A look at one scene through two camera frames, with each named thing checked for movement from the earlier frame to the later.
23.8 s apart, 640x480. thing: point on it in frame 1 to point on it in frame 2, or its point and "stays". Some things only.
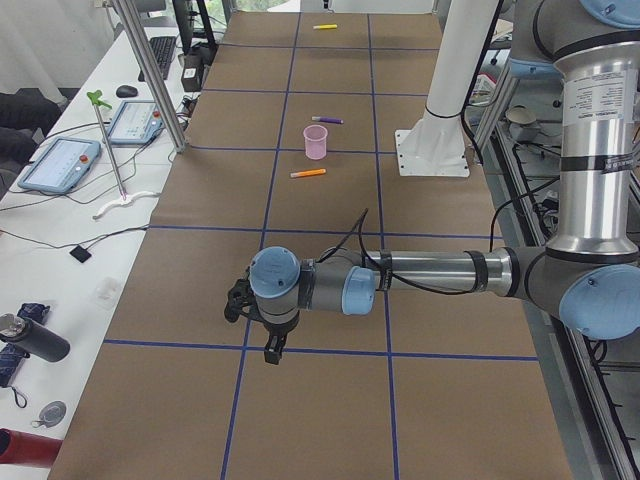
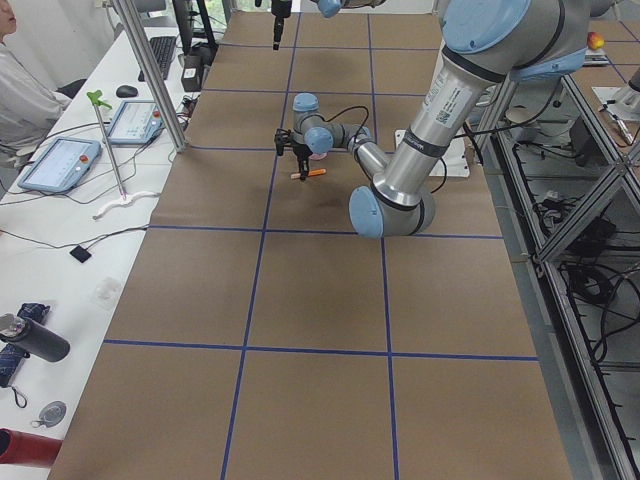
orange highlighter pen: (308, 172) stays
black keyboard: (163, 49) stays
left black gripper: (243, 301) to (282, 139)
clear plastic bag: (105, 292) stays
